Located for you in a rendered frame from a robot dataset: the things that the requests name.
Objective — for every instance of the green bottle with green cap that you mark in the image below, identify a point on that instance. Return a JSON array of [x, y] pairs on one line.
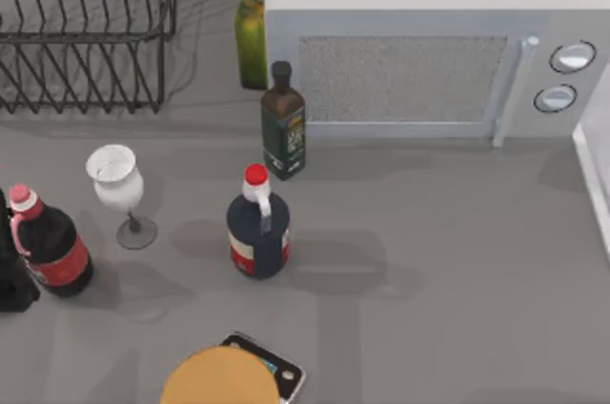
[[250, 42]]

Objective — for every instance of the orange round disc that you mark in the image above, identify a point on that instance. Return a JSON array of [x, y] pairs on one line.
[[219, 377]]

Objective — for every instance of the white goblet with grey base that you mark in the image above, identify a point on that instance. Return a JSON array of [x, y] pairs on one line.
[[118, 185]]

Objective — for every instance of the white appliance edge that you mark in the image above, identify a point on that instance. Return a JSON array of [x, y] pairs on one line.
[[595, 175]]

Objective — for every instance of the dark brown bottle, black cap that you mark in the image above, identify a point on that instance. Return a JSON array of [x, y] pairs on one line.
[[282, 132]]

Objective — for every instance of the black flat electronic scale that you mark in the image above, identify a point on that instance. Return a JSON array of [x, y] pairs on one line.
[[286, 373]]

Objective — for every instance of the dark jug bottle, red cap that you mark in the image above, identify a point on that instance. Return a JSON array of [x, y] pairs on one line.
[[259, 237]]

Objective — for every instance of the round microwave knob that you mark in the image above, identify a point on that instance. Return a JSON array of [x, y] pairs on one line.
[[554, 98], [572, 57]]

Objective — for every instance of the dark jug bottle, pink cap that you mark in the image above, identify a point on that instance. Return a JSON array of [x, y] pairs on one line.
[[52, 247]]

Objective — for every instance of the microwave door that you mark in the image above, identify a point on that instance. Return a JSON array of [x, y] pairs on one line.
[[405, 80]]

